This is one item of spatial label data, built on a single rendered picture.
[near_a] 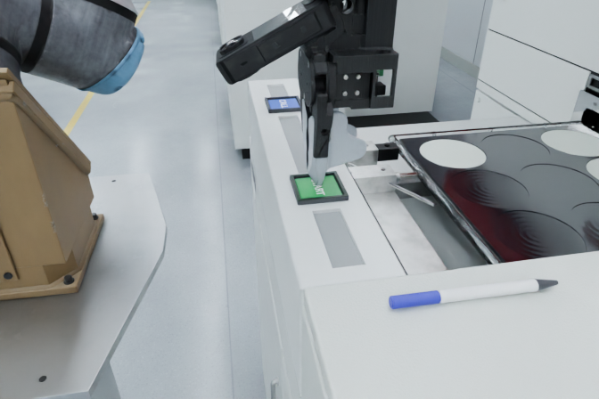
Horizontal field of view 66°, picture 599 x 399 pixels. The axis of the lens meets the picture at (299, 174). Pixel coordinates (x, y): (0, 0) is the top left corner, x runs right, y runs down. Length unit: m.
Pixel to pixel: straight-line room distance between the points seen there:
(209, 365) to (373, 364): 1.26
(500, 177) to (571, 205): 0.10
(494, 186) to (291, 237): 0.34
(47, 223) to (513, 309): 0.48
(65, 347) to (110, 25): 0.42
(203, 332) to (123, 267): 1.03
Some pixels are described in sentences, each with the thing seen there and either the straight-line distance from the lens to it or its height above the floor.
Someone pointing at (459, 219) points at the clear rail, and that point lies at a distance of 0.60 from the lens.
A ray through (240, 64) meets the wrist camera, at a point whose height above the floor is 1.11.
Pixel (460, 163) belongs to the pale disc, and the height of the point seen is 0.90.
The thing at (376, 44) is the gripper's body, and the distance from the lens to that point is 0.45.
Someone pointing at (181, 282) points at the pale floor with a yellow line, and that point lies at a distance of 1.86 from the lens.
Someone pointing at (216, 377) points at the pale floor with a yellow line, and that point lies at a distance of 1.55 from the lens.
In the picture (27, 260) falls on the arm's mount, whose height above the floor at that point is 0.87.
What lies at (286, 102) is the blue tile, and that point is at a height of 0.96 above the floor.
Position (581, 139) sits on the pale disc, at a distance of 0.90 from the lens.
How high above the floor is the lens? 1.23
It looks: 30 degrees down
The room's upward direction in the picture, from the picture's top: straight up
